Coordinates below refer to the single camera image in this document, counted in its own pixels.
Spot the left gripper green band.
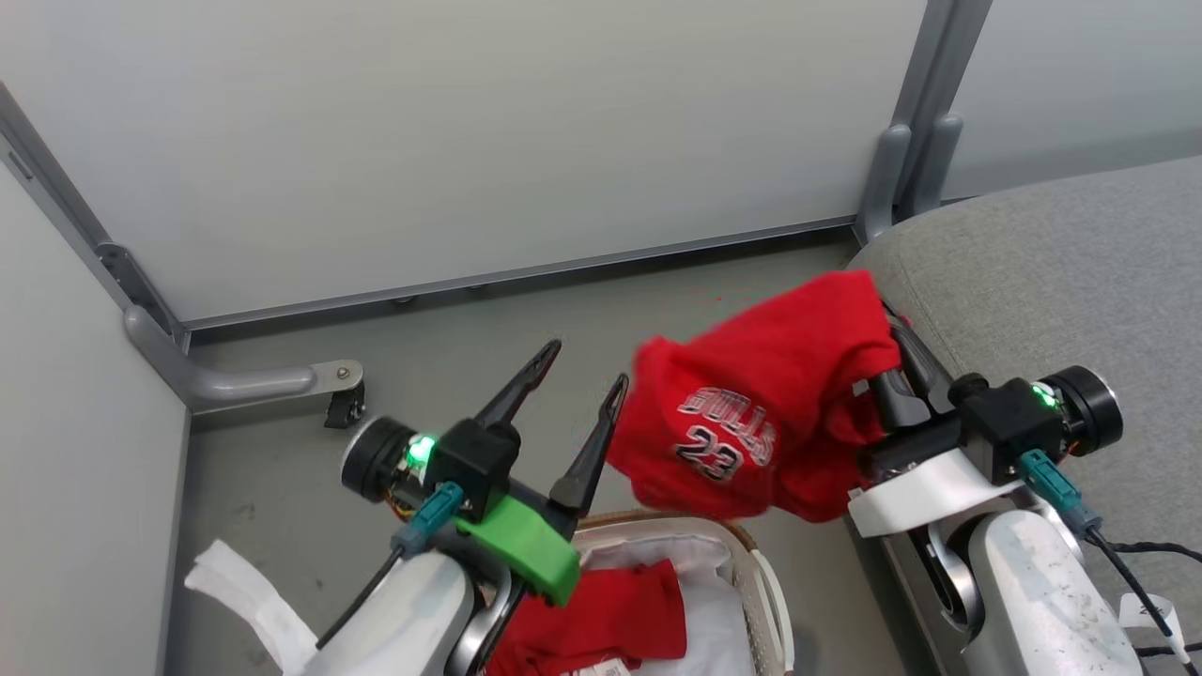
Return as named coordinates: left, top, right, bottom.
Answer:
left=341, top=339, right=631, bottom=607

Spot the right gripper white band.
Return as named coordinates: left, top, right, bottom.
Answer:
left=847, top=313, right=1124, bottom=539

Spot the red number 23 jersey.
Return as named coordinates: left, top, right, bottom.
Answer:
left=605, top=269, right=904, bottom=525

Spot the white laundry basket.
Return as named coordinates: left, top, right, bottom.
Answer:
left=562, top=510, right=796, bottom=676

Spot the grey fabric sofa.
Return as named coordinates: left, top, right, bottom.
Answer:
left=848, top=155, right=1202, bottom=676

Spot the red garment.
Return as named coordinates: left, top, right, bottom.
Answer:
left=486, top=560, right=688, bottom=676

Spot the black caster wheel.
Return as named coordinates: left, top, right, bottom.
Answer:
left=323, top=384, right=368, bottom=431

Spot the white garment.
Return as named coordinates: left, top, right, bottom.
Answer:
left=575, top=533, right=763, bottom=676

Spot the grey metal partition foot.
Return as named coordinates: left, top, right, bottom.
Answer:
left=123, top=304, right=365, bottom=415

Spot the white fabric strip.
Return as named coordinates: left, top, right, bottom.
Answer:
left=184, top=539, right=321, bottom=675

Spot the grey partition bottom rail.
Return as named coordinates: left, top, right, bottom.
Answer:
left=182, top=215, right=857, bottom=331

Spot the black cable teal plug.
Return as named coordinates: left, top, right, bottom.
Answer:
left=315, top=482, right=467, bottom=651
left=1018, top=449, right=1202, bottom=676

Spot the grey partition post with braces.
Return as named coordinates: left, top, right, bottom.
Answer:
left=853, top=0, right=994, bottom=247

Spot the white cable tag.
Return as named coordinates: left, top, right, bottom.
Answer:
left=1117, top=592, right=1180, bottom=646

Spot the grey partition corner post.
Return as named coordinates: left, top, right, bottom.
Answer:
left=0, top=83, right=192, bottom=355

